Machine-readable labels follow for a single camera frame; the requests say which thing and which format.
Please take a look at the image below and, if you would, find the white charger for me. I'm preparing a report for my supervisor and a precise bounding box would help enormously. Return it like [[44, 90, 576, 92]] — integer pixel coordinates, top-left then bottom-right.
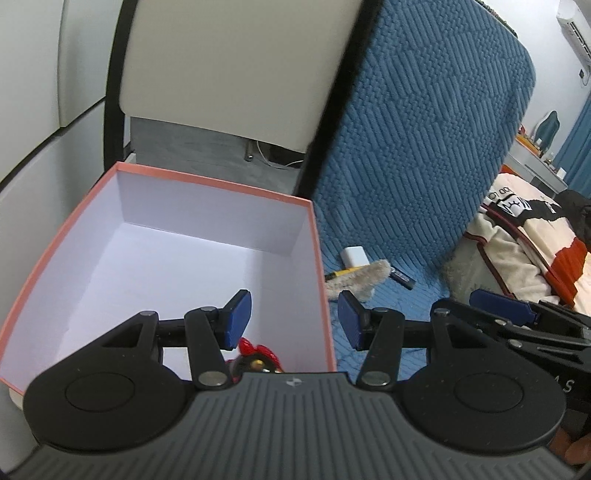
[[341, 247, 370, 268]]

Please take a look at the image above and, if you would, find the blue curtain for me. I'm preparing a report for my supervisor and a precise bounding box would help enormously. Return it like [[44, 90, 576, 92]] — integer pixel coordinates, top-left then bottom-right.
[[551, 90, 591, 185]]

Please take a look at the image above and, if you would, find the yellow screwdriver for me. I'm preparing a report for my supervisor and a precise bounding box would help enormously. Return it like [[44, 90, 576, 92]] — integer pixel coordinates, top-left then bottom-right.
[[324, 265, 365, 282]]

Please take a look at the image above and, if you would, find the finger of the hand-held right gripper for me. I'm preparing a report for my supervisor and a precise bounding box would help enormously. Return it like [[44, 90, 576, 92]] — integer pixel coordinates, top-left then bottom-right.
[[469, 289, 591, 333], [464, 316, 591, 365]]

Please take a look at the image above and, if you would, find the white air conditioner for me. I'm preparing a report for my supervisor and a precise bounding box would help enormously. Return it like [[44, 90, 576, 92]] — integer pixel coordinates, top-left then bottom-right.
[[556, 0, 591, 86]]

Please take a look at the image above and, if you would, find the teal chair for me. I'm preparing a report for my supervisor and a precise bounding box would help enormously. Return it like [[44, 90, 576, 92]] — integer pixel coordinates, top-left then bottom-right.
[[536, 111, 561, 153]]

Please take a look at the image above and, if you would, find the white cable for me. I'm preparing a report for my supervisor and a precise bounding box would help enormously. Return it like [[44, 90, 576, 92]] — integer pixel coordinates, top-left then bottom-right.
[[256, 141, 305, 169]]

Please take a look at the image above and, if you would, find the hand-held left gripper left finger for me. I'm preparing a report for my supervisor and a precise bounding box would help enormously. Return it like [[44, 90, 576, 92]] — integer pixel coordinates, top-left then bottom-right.
[[99, 289, 253, 391]]

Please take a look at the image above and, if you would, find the white desk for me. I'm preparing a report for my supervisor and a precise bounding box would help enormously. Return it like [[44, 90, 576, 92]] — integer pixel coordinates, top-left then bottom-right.
[[503, 134, 568, 195]]

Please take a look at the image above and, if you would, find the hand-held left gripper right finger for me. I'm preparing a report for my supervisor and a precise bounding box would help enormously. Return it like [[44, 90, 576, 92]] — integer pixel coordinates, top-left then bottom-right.
[[338, 291, 497, 391]]

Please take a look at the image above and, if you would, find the dark cloth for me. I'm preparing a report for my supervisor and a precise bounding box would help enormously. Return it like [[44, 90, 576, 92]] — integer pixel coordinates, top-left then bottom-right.
[[554, 189, 591, 250]]

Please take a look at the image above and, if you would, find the red toy figure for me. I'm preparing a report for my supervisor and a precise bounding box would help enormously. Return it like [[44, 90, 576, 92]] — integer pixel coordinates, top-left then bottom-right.
[[229, 337, 284, 381]]

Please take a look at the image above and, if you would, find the blue textured sofa cover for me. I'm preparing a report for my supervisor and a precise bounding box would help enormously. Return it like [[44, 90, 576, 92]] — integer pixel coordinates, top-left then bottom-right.
[[302, 0, 539, 374]]

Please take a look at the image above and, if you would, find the printed blanket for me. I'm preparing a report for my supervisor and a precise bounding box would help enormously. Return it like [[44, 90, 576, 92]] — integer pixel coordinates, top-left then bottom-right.
[[441, 173, 591, 319]]

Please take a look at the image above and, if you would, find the white wardrobe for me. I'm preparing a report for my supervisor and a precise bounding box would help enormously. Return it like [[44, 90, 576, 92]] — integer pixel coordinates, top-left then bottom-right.
[[0, 0, 127, 204]]

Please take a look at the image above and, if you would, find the beige chair with black frame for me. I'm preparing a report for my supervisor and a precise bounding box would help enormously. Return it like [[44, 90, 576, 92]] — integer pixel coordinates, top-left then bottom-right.
[[102, 0, 384, 208]]

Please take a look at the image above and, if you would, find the pink cardboard box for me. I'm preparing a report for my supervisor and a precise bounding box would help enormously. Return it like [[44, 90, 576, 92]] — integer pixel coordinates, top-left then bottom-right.
[[0, 161, 339, 398]]

